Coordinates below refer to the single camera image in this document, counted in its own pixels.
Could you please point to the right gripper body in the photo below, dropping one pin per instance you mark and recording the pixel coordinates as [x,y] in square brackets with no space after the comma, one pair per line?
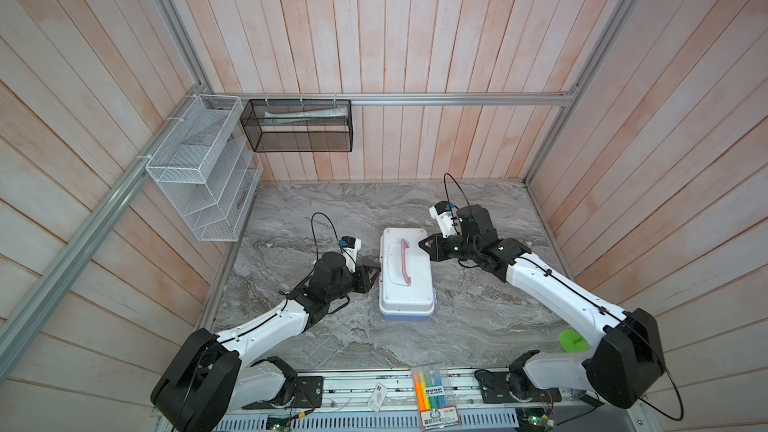
[461,249]

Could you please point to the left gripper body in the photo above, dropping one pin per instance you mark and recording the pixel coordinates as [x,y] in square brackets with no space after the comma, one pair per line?
[346,285]

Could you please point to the white blue tool box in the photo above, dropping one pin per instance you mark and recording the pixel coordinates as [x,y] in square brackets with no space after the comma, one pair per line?
[406,287]

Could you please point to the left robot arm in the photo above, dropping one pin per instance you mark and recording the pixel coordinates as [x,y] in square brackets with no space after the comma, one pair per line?
[213,374]

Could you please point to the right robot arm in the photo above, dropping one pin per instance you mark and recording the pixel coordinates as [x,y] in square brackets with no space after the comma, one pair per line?
[624,356]

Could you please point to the highlighter marker pack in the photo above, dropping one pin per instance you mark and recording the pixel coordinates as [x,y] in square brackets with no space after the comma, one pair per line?
[434,393]

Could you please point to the white paper tag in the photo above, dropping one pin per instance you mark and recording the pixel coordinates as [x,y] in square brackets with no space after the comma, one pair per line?
[377,397]

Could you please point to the green plastic cup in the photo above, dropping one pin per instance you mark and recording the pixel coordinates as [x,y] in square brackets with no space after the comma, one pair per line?
[573,342]

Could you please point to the black mesh basket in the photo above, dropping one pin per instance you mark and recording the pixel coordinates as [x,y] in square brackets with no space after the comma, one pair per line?
[298,125]

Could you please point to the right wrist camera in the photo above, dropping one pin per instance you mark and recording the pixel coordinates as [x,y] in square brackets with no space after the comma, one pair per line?
[443,213]

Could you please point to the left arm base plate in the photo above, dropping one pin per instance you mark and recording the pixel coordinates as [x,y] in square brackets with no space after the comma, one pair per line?
[302,392]

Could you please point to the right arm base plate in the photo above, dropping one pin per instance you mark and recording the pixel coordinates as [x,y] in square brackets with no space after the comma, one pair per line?
[512,387]

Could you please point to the aluminium frame rail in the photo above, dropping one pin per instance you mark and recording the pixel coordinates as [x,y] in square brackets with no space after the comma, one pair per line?
[427,99]

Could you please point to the white wire mesh shelf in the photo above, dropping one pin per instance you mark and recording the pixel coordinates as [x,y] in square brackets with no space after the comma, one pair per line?
[205,169]

